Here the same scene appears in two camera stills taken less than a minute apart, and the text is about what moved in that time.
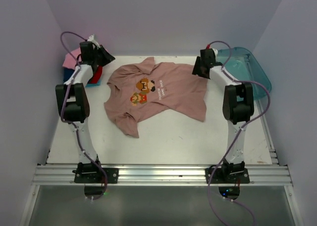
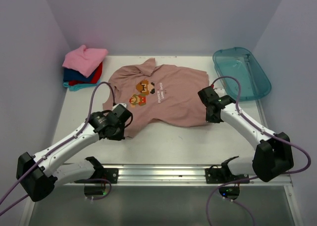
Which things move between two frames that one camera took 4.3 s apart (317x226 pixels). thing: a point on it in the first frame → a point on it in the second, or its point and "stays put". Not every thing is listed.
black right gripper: [196, 68] → [210, 119]
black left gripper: [107, 58] → [118, 137]
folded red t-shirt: [97, 75] stays put
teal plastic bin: [243, 65] stays put
